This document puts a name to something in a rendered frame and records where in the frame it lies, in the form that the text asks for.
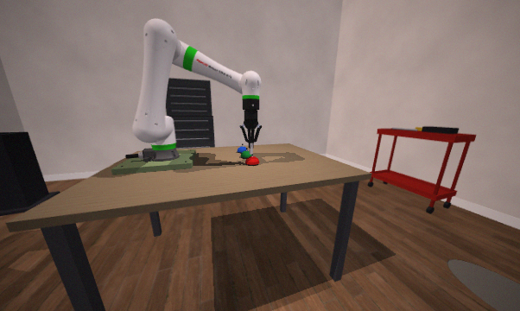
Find green dome bell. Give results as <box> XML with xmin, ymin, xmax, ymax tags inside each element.
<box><xmin>241</xmin><ymin>148</ymin><xmax>252</xmax><ymax>159</ymax></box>

